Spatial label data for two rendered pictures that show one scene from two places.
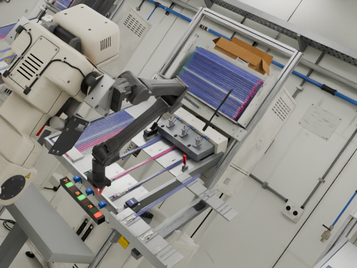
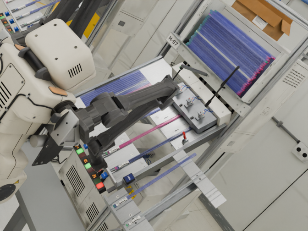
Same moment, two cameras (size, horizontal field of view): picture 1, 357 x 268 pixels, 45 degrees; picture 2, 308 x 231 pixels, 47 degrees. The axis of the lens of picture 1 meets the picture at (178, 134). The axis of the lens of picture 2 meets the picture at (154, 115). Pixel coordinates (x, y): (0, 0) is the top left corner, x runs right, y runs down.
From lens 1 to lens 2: 0.65 m
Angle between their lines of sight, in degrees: 19
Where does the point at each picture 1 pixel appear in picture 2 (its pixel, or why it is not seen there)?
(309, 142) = not seen: outside the picture
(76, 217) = not seen: hidden behind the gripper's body
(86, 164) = (96, 130)
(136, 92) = (108, 119)
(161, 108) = (152, 106)
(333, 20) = not seen: outside the picture
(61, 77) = (25, 114)
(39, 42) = (8, 70)
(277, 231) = (285, 167)
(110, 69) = (139, 13)
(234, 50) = (254, 7)
